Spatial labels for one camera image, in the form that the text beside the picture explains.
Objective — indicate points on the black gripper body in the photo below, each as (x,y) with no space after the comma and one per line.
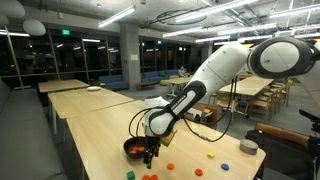
(151,141)

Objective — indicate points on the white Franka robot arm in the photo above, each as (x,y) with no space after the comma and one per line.
(220,66)

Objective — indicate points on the black bowl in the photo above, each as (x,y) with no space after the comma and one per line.
(127,146)

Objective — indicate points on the green block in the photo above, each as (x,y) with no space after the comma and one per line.
(130,175)

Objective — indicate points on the yellow block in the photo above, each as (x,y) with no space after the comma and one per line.
(210,155)

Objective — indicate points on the low wooden coffee table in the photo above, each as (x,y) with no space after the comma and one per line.
(145,84)

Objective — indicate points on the olive yellow pouf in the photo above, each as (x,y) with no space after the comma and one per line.
(164,82)

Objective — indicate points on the cardboard box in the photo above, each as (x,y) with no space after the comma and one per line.
(206,113)

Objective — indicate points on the blue sofa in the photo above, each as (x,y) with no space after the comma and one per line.
(113,82)
(155,76)

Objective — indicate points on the blue disc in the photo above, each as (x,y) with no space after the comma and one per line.
(225,166)

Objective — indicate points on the seated person light shirt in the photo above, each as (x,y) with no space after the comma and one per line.
(181,71)

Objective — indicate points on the white plate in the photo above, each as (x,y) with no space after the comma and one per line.
(94,88)

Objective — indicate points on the light wooden chair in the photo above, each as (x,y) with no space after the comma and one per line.
(283,91)
(265,103)
(225,100)

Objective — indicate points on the concrete column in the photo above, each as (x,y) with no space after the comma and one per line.
(130,56)

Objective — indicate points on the grey cylinder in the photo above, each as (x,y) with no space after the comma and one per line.
(248,146)

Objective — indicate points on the small green sign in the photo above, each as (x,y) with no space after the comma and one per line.
(159,42)

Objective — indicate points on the long light wooden table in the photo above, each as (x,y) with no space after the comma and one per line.
(248,86)

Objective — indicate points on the ceiling light tube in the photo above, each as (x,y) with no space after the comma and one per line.
(215,9)
(210,39)
(13,33)
(182,31)
(295,10)
(116,16)

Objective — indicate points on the brown leather chair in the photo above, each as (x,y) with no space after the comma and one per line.
(280,131)

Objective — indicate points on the grey upholstered bench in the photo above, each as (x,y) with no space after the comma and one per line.
(23,133)

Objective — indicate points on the green exit sign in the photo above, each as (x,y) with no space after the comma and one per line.
(66,32)

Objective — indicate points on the white pendant lamp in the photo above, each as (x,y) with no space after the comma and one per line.
(34,27)
(11,8)
(2,20)

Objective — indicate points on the wooden camera mount plate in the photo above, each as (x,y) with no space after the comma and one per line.
(169,138)

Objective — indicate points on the black camera tripod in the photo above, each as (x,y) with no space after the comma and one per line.
(308,115)

